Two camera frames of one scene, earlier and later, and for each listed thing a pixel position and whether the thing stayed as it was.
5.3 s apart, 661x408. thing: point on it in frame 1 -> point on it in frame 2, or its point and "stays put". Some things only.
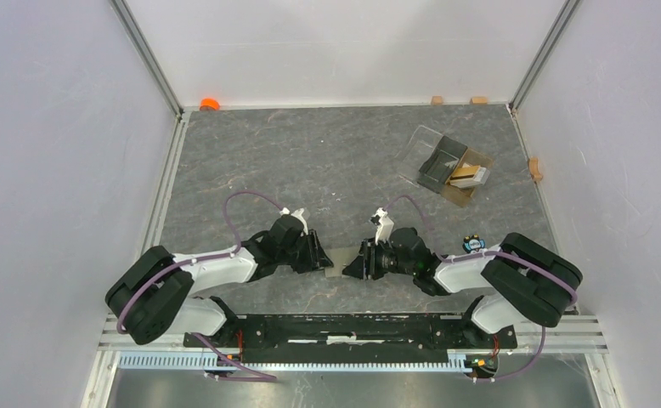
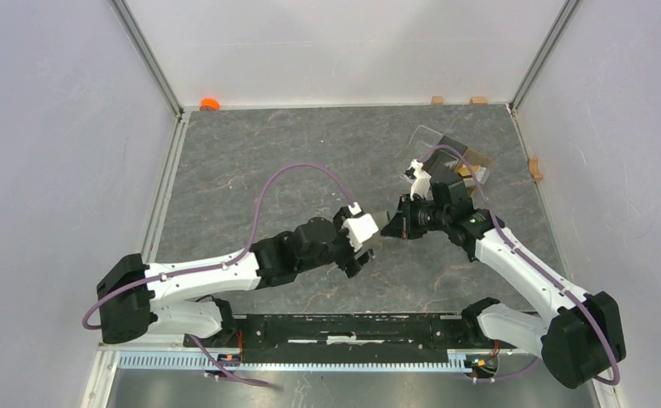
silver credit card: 479,178 stays put
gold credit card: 465,172 stays put
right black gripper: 366,265 -> 394,228
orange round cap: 209,104 stays put
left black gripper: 316,258 -> 349,263
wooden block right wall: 533,169 stays put
